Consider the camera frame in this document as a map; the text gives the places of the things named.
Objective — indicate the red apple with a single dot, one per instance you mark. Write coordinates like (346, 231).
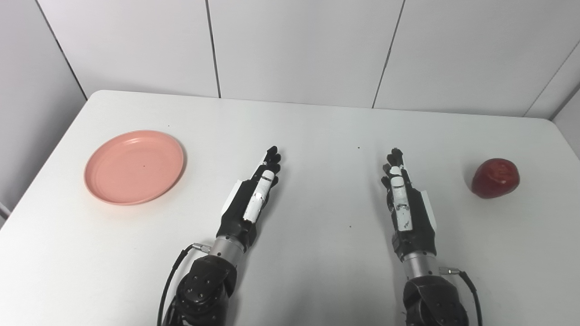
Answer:
(495, 179)

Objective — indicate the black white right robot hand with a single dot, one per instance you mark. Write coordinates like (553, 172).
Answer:
(419, 217)

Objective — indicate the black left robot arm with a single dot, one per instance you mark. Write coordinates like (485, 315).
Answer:
(206, 285)

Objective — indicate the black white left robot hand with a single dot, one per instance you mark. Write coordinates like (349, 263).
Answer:
(240, 208)

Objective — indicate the pink round plate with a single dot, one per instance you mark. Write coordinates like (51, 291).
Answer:
(134, 167)

